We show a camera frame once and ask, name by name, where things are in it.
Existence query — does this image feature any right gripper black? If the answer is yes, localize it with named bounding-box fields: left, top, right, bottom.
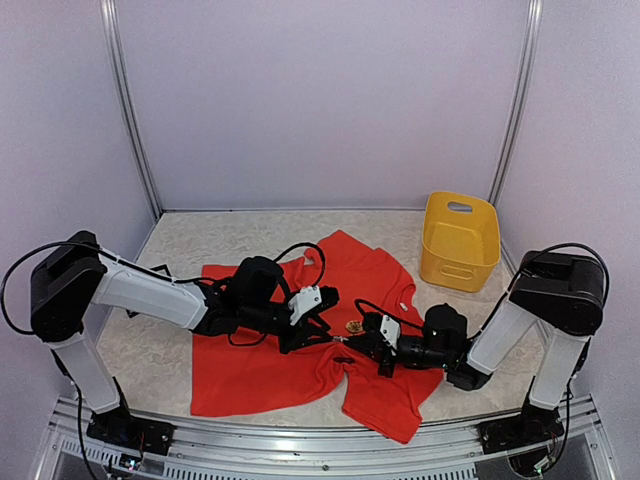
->
left=343, top=333, right=452, bottom=379

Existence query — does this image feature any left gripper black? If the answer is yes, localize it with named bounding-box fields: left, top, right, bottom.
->
left=241, top=300, right=333, bottom=355

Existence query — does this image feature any red t-shirt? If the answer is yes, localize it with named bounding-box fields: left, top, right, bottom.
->
left=190, top=230, right=443, bottom=444

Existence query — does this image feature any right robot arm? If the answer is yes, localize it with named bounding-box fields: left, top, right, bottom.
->
left=344, top=242, right=610, bottom=444

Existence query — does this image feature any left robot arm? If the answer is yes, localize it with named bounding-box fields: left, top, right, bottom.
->
left=8, top=230, right=339, bottom=445

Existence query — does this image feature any yellow round brooch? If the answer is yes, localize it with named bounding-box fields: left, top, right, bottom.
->
left=345, top=321, right=363, bottom=334

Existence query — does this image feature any yellow plastic basket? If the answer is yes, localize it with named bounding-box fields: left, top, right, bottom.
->
left=419, top=191, right=501, bottom=293

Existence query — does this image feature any black display box right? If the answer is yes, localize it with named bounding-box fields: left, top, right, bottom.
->
left=149, top=264, right=173, bottom=282

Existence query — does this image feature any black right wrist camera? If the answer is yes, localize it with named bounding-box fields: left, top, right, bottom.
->
left=362, top=311, right=383, bottom=338

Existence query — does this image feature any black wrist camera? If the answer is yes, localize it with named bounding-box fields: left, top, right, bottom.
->
left=362, top=311, right=383, bottom=338
left=315, top=286, right=340, bottom=313

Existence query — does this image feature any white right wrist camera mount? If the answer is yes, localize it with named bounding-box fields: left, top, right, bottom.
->
left=379, top=315, right=401, bottom=349

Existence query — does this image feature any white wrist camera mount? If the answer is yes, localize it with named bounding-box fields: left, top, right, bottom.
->
left=379, top=315, right=401, bottom=349
left=287, top=286, right=322, bottom=326

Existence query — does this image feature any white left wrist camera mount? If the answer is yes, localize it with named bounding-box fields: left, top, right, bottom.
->
left=287, top=286, right=322, bottom=326

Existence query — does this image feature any black right camera cable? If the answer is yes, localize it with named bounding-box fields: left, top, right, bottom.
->
left=353, top=298, right=426, bottom=334

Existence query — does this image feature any black camera cable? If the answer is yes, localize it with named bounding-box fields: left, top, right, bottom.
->
left=353, top=298, right=426, bottom=334
left=272, top=242, right=327, bottom=291

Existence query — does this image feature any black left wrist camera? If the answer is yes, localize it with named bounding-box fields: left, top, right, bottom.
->
left=315, top=286, right=340, bottom=313

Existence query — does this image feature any black left camera cable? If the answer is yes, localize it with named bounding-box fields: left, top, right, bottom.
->
left=272, top=242, right=327, bottom=291

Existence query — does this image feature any aluminium front rail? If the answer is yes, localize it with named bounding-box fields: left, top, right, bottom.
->
left=29, top=394, right=621, bottom=480

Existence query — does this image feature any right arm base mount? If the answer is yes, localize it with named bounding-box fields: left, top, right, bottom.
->
left=477, top=393, right=570, bottom=454

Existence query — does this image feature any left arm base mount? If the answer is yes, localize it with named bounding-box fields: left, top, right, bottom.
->
left=87, top=384, right=175, bottom=456

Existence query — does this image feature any right aluminium corner post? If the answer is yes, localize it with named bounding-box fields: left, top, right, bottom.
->
left=487, top=0, right=544, bottom=204

